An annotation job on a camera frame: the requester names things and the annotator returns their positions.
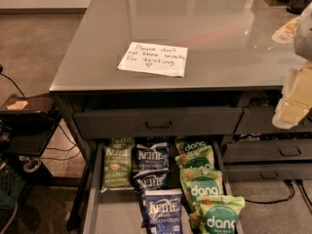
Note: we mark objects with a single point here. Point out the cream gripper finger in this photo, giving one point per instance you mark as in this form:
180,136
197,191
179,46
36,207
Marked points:
296,100
285,34

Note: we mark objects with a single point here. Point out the green jalapeno Kettle chip bag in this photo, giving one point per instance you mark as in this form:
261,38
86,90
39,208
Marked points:
117,164

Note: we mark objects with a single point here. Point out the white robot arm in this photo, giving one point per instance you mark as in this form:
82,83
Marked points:
302,40

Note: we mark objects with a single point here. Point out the grey top right drawer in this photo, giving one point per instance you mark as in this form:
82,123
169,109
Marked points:
258,120

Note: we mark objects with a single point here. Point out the grey right middle drawer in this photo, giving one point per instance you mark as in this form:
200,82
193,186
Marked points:
268,151

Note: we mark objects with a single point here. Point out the grey right bottom drawer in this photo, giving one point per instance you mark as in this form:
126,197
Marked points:
269,171

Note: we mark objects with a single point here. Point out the grey top left drawer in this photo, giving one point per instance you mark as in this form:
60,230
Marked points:
156,122

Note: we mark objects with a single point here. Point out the green dang bag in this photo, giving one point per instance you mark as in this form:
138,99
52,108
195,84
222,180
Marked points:
200,181
216,214
187,144
202,157

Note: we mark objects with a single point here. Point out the green Dang bag rear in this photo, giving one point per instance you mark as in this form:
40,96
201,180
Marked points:
187,144

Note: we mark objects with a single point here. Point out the green Dang bag front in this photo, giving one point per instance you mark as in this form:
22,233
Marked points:
216,214

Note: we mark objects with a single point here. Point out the blue Kettle chip bag rear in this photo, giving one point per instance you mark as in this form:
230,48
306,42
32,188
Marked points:
154,157

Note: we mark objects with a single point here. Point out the blue kettle chip bag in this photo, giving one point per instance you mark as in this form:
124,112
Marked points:
154,157
163,210
151,180

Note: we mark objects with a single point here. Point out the blue Kettle chip bag middle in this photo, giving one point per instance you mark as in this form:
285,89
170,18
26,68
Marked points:
151,180

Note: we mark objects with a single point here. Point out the blue Kettle chip bag front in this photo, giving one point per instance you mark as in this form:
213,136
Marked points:
163,210

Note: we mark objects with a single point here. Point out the open grey middle drawer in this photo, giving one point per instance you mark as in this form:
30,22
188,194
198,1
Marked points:
115,211

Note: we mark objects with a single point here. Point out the white handwritten paper note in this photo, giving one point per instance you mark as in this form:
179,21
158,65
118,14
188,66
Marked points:
154,59

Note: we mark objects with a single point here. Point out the black side cart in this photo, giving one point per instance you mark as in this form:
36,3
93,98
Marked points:
30,123

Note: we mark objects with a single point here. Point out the green crate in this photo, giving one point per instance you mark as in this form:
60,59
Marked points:
12,183

